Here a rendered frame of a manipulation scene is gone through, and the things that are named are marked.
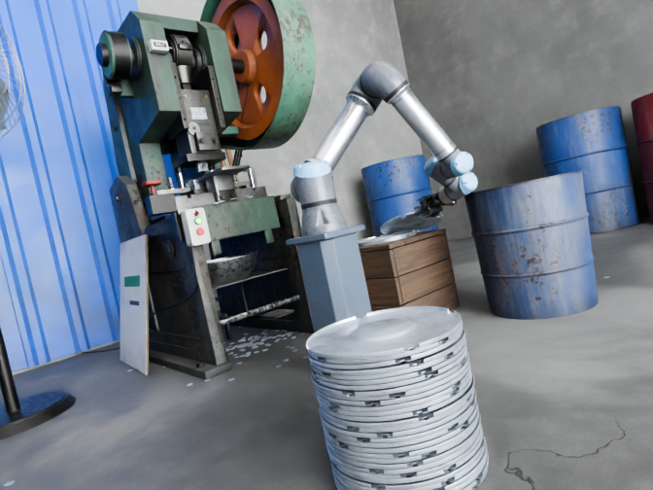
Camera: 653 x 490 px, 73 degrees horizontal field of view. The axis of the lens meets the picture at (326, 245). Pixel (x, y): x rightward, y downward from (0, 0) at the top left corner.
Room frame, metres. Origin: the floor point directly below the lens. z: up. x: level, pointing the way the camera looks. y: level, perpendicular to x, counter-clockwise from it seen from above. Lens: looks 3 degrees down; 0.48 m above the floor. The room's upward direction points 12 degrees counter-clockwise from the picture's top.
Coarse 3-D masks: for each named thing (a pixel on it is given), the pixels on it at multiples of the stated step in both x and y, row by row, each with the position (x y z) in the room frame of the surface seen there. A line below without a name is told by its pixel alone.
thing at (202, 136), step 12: (192, 96) 1.99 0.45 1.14; (204, 96) 2.03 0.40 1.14; (192, 108) 1.98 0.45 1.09; (204, 108) 2.02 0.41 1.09; (192, 120) 1.98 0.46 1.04; (204, 120) 2.01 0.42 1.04; (192, 132) 1.95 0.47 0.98; (204, 132) 1.97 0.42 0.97; (216, 132) 2.04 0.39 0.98; (180, 144) 2.02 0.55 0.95; (192, 144) 1.96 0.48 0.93; (204, 144) 1.96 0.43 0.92; (216, 144) 2.00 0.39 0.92; (180, 156) 2.04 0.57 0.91
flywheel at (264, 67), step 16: (224, 0) 2.29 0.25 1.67; (240, 0) 2.20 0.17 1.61; (256, 0) 2.10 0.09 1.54; (224, 16) 2.34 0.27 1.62; (240, 16) 2.27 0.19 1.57; (256, 16) 2.18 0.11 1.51; (272, 16) 2.03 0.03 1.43; (240, 32) 2.30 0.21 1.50; (256, 32) 2.20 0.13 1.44; (272, 32) 2.05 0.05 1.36; (240, 48) 2.32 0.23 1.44; (256, 48) 2.22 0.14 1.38; (272, 48) 2.12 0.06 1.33; (256, 64) 2.24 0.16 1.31; (272, 64) 2.14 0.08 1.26; (240, 80) 2.30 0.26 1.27; (256, 80) 2.26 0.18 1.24; (272, 80) 2.16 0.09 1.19; (240, 96) 2.39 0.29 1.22; (256, 96) 2.29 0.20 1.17; (272, 96) 2.12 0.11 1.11; (256, 112) 2.30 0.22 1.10; (272, 112) 2.14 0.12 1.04; (240, 128) 2.37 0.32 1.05; (256, 128) 2.26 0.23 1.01
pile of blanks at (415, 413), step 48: (336, 384) 0.74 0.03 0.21; (384, 384) 0.68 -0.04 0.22; (432, 384) 0.68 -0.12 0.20; (336, 432) 0.74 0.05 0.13; (384, 432) 0.70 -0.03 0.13; (432, 432) 0.68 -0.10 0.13; (480, 432) 0.76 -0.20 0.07; (336, 480) 0.77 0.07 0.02; (384, 480) 0.69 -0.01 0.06; (432, 480) 0.68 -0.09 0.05; (480, 480) 0.72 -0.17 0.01
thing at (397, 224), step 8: (400, 216) 1.92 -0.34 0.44; (408, 216) 1.93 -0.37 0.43; (416, 216) 1.95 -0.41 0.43; (440, 216) 2.00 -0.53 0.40; (384, 224) 1.98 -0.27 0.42; (392, 224) 1.99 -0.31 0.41; (400, 224) 2.03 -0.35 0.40; (408, 224) 2.05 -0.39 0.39; (416, 224) 2.07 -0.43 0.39; (424, 224) 2.07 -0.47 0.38; (432, 224) 2.09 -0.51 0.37; (392, 232) 2.11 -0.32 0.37
